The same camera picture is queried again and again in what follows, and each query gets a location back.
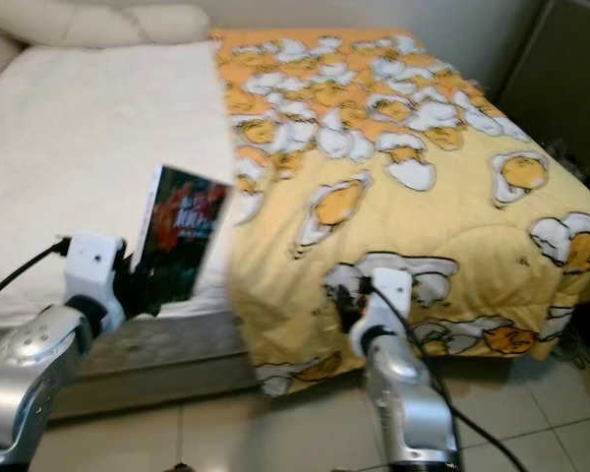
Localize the dark red-green book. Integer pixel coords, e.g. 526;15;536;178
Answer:
135;163;231;307

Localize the grey speckled mattress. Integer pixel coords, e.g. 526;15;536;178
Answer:
0;293;263;425

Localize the yellow cartoon egg blanket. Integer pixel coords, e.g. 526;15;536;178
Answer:
208;29;590;398

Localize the white mattress cover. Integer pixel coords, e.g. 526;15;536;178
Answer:
0;41;238;326

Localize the dark grey wardrobe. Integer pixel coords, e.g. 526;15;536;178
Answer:
496;0;590;175

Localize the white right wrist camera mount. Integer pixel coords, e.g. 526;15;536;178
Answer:
363;266;415;341

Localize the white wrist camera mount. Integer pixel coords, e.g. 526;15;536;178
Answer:
63;232;128;331
363;266;415;341

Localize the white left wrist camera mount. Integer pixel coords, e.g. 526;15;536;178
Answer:
63;232;128;331

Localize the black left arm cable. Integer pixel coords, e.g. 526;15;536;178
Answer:
0;238;73;308

